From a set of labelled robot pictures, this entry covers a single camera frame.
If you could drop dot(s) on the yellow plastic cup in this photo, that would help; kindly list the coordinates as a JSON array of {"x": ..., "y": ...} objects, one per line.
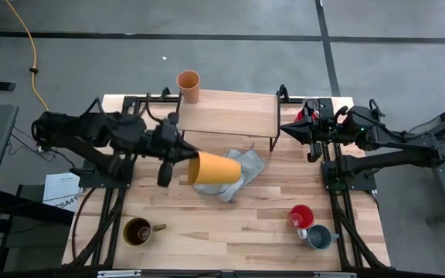
[{"x": 216, "y": 168}]

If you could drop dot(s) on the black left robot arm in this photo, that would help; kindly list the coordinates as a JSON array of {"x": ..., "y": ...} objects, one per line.
[{"x": 91, "y": 131}]

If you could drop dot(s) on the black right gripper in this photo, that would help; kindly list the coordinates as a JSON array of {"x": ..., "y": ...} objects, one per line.
[{"x": 325, "y": 127}]

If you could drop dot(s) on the black table clamp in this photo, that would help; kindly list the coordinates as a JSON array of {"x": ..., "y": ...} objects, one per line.
[
  {"x": 282, "y": 92},
  {"x": 165, "y": 93}
]

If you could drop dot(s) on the black rig frame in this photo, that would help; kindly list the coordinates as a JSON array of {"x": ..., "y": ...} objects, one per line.
[{"x": 106, "y": 216}]

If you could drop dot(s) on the grey waffle cloth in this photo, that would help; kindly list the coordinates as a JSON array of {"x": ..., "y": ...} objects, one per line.
[{"x": 251, "y": 166}]

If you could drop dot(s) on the green brown ceramic mug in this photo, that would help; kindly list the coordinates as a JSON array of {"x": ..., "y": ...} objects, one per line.
[{"x": 137, "y": 231}]

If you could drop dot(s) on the white printed paper box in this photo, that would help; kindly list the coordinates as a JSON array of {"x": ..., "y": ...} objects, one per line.
[{"x": 61, "y": 191}]

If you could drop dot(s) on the peach plastic cup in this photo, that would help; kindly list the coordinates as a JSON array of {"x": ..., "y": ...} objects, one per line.
[{"x": 188, "y": 87}]

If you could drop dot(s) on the wooden shelf black frame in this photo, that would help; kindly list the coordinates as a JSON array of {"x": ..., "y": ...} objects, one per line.
[{"x": 230, "y": 112}]

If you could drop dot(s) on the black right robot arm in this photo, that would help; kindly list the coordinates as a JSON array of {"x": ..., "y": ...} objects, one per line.
[{"x": 392, "y": 158}]

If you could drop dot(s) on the red white ceramic mug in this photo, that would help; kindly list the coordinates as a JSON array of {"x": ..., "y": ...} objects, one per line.
[{"x": 301, "y": 216}]

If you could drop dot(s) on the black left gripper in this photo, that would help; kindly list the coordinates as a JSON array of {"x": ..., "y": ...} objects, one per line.
[{"x": 166, "y": 141}]

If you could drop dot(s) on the grey ceramic mug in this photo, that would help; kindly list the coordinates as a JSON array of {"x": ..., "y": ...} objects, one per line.
[{"x": 319, "y": 236}]

